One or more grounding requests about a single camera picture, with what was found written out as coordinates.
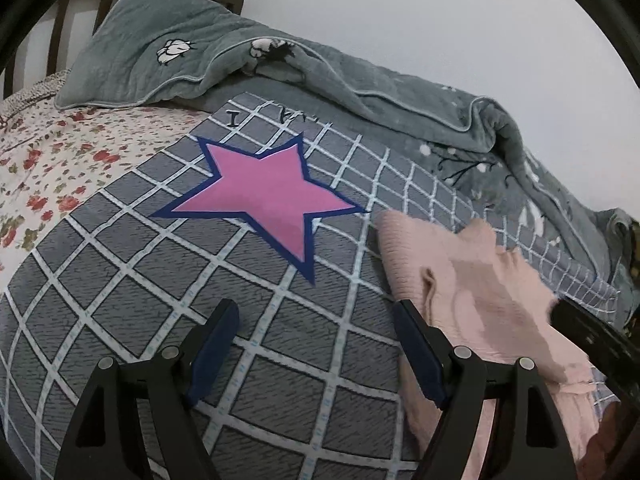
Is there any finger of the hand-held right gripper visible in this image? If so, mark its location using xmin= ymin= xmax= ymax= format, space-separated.
xmin=549 ymin=299 xmax=640 ymax=403

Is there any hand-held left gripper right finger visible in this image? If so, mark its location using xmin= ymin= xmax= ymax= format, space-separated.
xmin=393 ymin=299 xmax=582 ymax=480

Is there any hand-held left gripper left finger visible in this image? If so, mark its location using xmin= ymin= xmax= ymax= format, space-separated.
xmin=54 ymin=298 xmax=241 ymax=480

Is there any pink knit sweater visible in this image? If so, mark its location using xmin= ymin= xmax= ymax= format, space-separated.
xmin=374 ymin=210 xmax=613 ymax=471

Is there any person's right forearm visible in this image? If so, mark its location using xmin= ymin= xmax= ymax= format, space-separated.
xmin=582 ymin=400 xmax=640 ymax=468

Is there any grey checkered star blanket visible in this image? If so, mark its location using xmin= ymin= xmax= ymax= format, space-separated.
xmin=0 ymin=91 xmax=622 ymax=480

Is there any floral bed sheet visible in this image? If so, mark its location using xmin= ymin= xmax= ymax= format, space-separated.
xmin=0 ymin=102 xmax=213 ymax=273

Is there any grey-green embroidered quilt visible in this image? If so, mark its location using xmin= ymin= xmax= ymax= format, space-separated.
xmin=54 ymin=0 xmax=640 ymax=328

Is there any small-patterned pillow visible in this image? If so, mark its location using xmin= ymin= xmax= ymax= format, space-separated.
xmin=0 ymin=69 xmax=72 ymax=113

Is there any dark wooden headboard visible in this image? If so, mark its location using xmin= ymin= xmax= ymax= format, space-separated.
xmin=2 ymin=0 xmax=246 ymax=101

